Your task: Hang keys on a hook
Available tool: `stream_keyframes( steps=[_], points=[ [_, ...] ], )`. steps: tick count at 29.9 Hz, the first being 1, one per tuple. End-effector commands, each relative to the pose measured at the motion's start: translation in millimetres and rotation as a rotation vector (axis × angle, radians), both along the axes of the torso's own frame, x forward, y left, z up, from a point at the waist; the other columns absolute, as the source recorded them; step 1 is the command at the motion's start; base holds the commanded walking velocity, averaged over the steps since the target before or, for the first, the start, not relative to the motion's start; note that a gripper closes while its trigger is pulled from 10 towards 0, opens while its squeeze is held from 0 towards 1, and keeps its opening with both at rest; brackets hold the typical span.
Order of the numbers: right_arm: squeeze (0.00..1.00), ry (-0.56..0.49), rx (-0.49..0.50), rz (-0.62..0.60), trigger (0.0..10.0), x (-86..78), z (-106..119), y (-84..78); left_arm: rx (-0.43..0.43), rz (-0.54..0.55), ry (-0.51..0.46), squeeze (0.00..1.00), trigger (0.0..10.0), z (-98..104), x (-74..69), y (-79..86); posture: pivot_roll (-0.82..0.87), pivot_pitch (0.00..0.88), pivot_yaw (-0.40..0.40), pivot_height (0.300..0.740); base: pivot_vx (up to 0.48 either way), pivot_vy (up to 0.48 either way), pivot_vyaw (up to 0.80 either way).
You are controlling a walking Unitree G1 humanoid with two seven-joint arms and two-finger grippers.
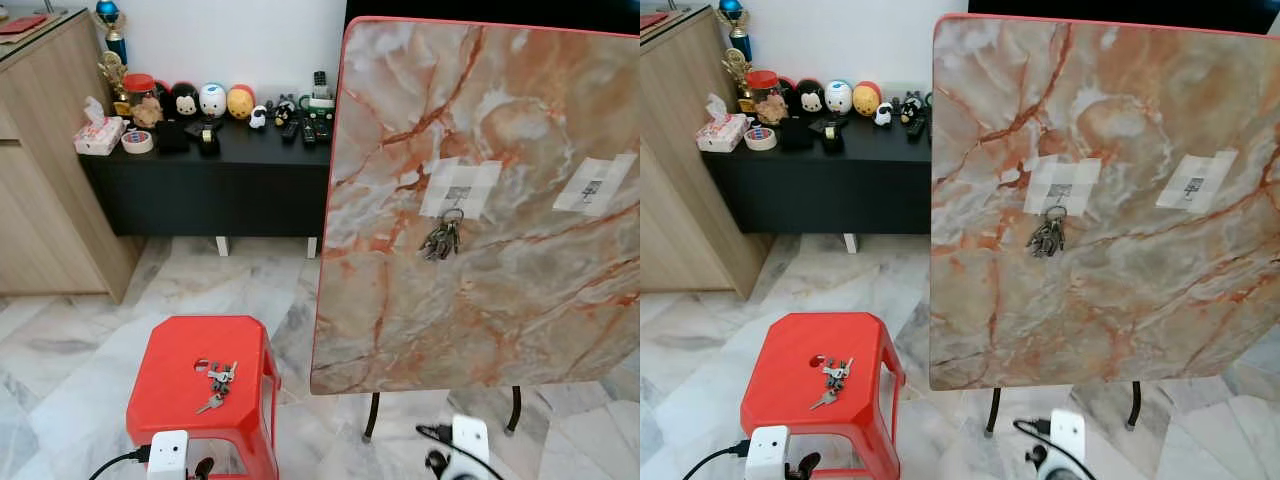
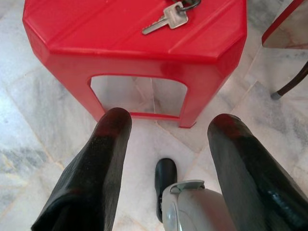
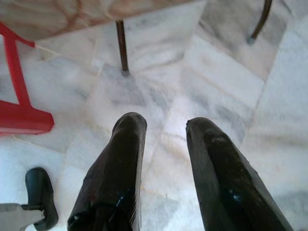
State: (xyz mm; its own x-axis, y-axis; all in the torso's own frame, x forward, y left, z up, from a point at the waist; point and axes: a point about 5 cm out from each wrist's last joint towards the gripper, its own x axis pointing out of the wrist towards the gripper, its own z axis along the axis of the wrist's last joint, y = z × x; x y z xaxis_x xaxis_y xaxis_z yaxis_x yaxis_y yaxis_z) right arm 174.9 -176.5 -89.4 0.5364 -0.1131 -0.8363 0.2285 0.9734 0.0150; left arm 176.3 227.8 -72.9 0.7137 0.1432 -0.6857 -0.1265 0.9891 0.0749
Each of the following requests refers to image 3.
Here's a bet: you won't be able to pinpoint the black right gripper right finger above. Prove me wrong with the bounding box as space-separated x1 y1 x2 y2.
185 116 295 231

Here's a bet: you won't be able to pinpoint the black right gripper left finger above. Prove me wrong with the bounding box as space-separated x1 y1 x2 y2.
67 112 148 231

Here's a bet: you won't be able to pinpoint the red plastic stool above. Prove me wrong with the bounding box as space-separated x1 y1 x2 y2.
0 21 55 136

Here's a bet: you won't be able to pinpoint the dark brown table leg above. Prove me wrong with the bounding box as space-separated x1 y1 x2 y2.
115 20 130 73
247 0 274 45

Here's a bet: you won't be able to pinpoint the marble pattern table top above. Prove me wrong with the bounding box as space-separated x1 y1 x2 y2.
0 0 208 47

